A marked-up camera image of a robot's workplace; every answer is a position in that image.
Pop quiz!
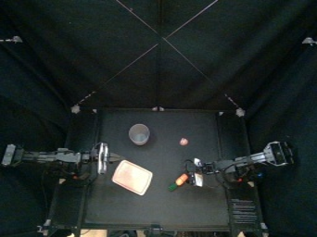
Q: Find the white printed label sticker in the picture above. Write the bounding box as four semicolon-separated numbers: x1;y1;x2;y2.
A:
230;198;260;227

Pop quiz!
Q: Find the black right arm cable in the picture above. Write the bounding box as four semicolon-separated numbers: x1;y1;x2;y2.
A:
214;165;252;190

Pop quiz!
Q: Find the black right gripper cable loop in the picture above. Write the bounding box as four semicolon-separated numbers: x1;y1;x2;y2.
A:
184;158;198;174

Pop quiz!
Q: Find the silver frame clamp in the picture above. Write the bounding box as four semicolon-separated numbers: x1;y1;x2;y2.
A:
301;36;317;47
0;35;26;44

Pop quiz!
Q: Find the grey translucent plastic cup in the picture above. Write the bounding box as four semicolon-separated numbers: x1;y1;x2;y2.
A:
128;123;152;146

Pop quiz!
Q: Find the orange toy carrot green top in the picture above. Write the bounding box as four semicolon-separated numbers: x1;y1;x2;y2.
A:
168;173;192;192

